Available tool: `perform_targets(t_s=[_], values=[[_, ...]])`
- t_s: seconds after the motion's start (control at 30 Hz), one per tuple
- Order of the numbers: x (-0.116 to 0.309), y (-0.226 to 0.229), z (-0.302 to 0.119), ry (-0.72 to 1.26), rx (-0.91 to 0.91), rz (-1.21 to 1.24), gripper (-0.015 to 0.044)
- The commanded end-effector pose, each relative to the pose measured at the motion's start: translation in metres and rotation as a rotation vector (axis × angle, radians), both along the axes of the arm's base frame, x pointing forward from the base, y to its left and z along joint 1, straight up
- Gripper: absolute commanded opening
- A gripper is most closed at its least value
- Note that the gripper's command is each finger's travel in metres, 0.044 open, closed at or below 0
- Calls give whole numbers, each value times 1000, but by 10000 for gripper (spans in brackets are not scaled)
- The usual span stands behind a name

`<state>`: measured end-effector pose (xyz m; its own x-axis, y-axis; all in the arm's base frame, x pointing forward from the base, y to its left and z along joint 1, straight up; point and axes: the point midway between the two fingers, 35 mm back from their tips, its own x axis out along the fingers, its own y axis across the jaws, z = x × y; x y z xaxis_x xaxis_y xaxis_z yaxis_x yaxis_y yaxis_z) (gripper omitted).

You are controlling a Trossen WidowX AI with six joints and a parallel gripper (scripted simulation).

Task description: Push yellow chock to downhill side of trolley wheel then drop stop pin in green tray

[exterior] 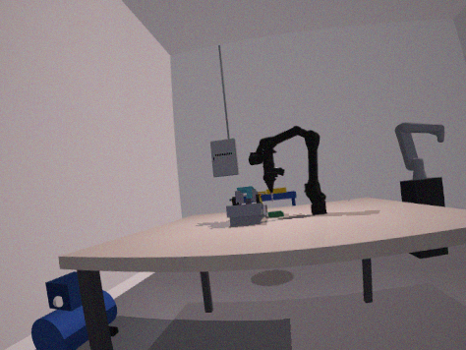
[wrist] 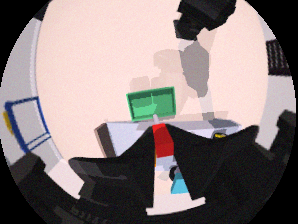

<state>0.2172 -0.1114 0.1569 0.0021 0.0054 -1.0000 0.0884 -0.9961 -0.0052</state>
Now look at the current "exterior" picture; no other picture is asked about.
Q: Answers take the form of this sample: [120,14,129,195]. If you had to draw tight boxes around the green tray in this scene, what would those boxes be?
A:
[268,210,284,217]

